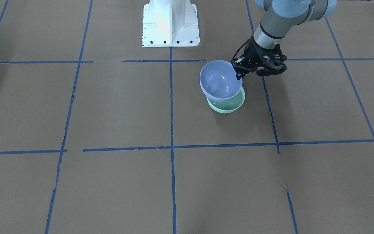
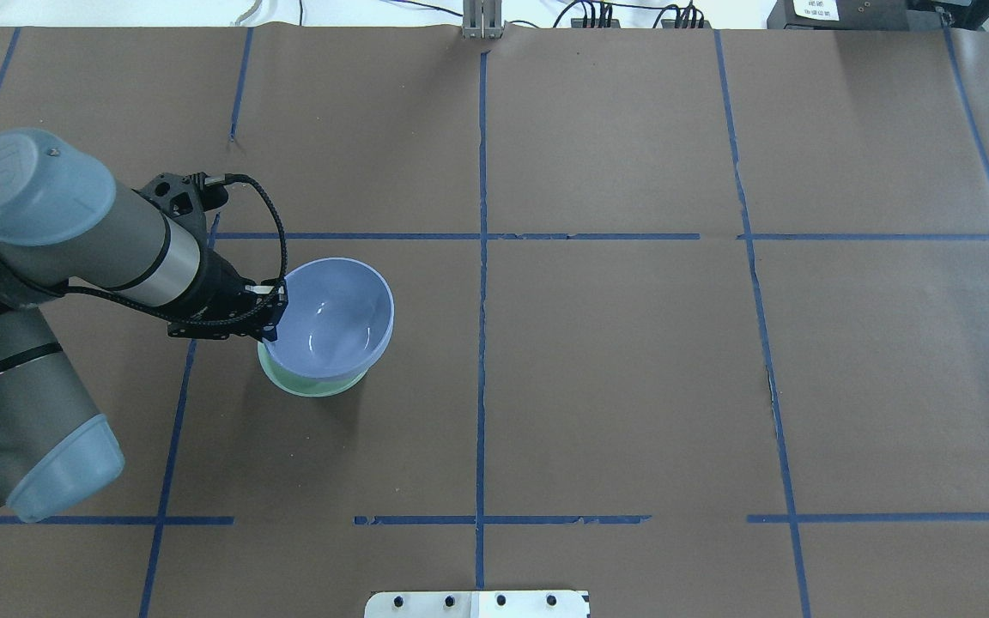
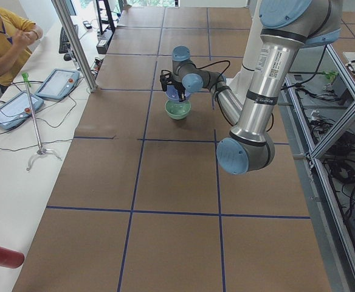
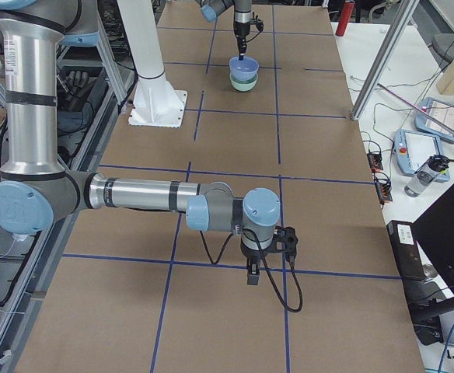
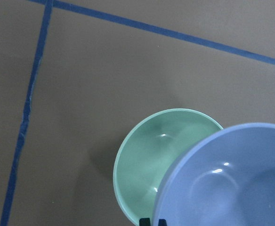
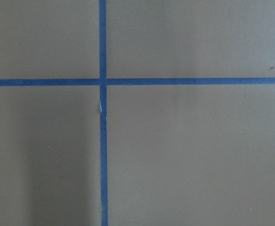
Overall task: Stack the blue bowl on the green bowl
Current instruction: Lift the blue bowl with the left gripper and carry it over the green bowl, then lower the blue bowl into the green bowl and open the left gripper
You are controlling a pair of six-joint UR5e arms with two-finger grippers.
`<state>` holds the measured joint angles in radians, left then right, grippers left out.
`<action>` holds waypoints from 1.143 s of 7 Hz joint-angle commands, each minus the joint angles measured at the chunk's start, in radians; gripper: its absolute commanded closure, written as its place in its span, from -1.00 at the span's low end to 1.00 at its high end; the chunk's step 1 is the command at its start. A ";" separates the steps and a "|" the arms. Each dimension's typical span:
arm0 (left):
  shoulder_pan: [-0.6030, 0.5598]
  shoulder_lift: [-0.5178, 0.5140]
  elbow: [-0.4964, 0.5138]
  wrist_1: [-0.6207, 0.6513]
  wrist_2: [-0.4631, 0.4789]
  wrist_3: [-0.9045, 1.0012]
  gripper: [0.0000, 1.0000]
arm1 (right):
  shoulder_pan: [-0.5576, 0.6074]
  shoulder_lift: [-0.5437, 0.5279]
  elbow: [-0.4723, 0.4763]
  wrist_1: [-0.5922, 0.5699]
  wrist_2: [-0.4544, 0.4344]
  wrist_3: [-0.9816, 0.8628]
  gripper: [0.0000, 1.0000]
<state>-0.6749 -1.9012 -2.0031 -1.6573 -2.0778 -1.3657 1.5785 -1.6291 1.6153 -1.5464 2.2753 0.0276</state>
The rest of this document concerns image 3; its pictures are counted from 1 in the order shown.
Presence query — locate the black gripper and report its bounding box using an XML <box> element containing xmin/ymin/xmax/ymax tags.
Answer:
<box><xmin>172</xmin><ymin>80</ymin><xmax>186</xmax><ymax>102</ymax></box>

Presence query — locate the near blue teach pendant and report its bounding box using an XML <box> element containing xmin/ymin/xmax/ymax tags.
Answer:
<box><xmin>0</xmin><ymin>91</ymin><xmax>32</xmax><ymax>130</ymax></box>

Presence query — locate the blue bowl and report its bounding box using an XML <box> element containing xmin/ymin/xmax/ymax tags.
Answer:
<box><xmin>166</xmin><ymin>85</ymin><xmax>191</xmax><ymax>103</ymax></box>

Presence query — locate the black computer mouse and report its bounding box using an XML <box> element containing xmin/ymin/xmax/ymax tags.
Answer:
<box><xmin>63</xmin><ymin>53</ymin><xmax>76</xmax><ymax>61</ymax></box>

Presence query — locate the far blue teach pendant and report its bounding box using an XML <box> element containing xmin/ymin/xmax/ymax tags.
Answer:
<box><xmin>35</xmin><ymin>69</ymin><xmax>80</xmax><ymax>100</ymax></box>

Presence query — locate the green bowl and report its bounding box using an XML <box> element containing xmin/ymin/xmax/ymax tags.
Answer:
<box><xmin>165</xmin><ymin>100</ymin><xmax>191</xmax><ymax>120</ymax></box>

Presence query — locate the aluminium frame post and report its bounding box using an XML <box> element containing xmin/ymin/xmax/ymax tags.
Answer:
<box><xmin>51</xmin><ymin>0</ymin><xmax>97</xmax><ymax>92</ymax></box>

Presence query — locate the red cylinder bottle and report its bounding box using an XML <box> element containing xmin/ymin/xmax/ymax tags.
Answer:
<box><xmin>0</xmin><ymin>246</ymin><xmax>25</xmax><ymax>269</ymax></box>

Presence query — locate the person in yellow shirt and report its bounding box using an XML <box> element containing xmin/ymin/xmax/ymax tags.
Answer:
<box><xmin>0</xmin><ymin>7</ymin><xmax>43</xmax><ymax>91</ymax></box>

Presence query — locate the black camera cable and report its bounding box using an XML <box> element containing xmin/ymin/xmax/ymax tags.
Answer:
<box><xmin>195</xmin><ymin>60</ymin><xmax>231</xmax><ymax>89</ymax></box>

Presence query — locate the blue teach pendant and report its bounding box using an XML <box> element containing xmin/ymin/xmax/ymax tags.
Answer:
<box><xmin>0</xmin><ymin>91</ymin><xmax>32</xmax><ymax>130</ymax></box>
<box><xmin>35</xmin><ymin>69</ymin><xmax>80</xmax><ymax>100</ymax></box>

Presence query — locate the white pedestal column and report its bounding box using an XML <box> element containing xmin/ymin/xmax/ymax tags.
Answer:
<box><xmin>228</xmin><ymin>0</ymin><xmax>263</xmax><ymax>95</ymax></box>

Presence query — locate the black keyboard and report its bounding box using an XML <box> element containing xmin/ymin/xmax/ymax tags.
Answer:
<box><xmin>58</xmin><ymin>27</ymin><xmax>71</xmax><ymax>54</ymax></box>

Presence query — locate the green-handled reacher grabber stick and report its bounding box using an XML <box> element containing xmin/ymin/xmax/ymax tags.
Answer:
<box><xmin>21</xmin><ymin>72</ymin><xmax>62</xmax><ymax>171</ymax></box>

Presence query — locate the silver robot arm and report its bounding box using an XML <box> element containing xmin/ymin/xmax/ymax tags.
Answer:
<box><xmin>169</xmin><ymin>1</ymin><xmax>343</xmax><ymax>175</ymax></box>

